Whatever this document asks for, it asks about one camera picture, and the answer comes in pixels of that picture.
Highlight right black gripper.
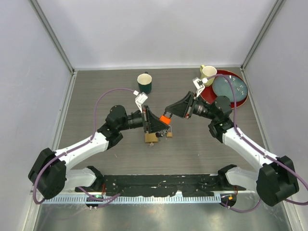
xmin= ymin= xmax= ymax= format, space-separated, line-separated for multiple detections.
xmin=166 ymin=91 xmax=218 ymax=121

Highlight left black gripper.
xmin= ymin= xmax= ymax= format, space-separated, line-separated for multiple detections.
xmin=118 ymin=105 xmax=169 ymax=133

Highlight black-headed keys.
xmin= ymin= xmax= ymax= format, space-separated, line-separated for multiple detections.
xmin=155 ymin=132 xmax=162 ymax=139

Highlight orange black padlock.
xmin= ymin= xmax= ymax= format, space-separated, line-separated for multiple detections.
xmin=159 ymin=114 xmax=172 ymax=125

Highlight small brass long-shackle padlock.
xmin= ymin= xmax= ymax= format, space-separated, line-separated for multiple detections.
xmin=167 ymin=126 xmax=173 ymax=138

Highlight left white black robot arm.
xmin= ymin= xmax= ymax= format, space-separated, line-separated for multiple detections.
xmin=28 ymin=105 xmax=171 ymax=199

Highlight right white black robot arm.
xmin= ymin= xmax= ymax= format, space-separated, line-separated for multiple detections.
xmin=165 ymin=91 xmax=299 ymax=206

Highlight large brass padlock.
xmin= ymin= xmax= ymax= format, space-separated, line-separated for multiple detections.
xmin=144 ymin=133 xmax=158 ymax=143

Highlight red round tray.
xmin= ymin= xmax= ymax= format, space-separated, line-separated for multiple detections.
xmin=201 ymin=70 xmax=248 ymax=108

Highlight dark green mug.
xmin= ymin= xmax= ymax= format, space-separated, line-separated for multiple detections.
xmin=137 ymin=72 xmax=152 ymax=94

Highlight yellow mug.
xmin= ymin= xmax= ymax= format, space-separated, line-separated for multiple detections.
xmin=200 ymin=65 xmax=217 ymax=87

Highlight blue ceramic plate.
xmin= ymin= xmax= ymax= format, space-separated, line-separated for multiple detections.
xmin=212 ymin=75 xmax=248 ymax=103

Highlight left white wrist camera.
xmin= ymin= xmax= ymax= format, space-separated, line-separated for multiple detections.
xmin=133 ymin=90 xmax=148 ymax=112

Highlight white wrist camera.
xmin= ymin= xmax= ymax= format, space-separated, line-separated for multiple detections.
xmin=133 ymin=90 xmax=148 ymax=112
xmin=192 ymin=77 xmax=208 ymax=97

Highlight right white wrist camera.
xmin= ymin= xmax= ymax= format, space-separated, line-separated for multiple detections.
xmin=192 ymin=77 xmax=208 ymax=97

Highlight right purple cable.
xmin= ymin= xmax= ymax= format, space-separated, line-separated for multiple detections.
xmin=204 ymin=74 xmax=308 ymax=213

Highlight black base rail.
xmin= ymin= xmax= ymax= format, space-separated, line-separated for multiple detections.
xmin=84 ymin=174 xmax=246 ymax=197

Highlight white slotted cable duct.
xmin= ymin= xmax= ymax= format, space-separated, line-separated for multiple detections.
xmin=43 ymin=193 xmax=221 ymax=204

